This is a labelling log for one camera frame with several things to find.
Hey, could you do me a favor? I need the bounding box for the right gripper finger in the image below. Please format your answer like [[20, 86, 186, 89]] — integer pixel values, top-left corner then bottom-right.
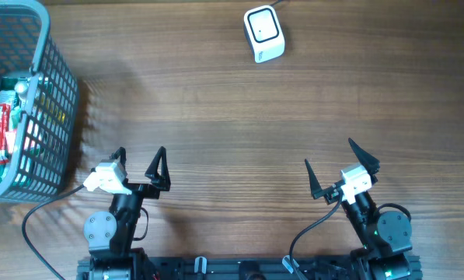
[[348, 138, 380, 175], [305, 159, 325, 199]]

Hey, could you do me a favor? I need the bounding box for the grey plastic mesh basket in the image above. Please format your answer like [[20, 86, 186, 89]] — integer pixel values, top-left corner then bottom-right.
[[0, 1, 80, 203]]

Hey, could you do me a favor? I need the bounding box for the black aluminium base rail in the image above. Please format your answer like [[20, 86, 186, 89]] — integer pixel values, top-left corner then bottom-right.
[[76, 254, 423, 280]]

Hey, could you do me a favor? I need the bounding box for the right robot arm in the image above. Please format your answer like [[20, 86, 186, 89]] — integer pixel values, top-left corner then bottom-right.
[[302, 138, 413, 279]]

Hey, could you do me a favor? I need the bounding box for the white barcode scanner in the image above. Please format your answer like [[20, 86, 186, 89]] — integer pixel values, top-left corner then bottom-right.
[[243, 5, 285, 64]]

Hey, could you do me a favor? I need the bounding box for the red Nescafe coffee sachet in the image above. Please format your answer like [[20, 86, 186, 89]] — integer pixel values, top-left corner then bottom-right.
[[0, 103, 11, 153]]

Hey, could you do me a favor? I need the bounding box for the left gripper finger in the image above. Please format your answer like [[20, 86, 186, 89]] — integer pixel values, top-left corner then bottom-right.
[[145, 146, 171, 191], [110, 147, 127, 171]]

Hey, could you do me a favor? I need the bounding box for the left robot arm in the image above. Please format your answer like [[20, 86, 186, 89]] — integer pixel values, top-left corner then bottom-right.
[[76, 146, 171, 280]]

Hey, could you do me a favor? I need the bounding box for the yellow dish soap bottle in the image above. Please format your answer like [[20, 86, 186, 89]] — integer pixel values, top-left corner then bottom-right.
[[14, 78, 31, 107]]

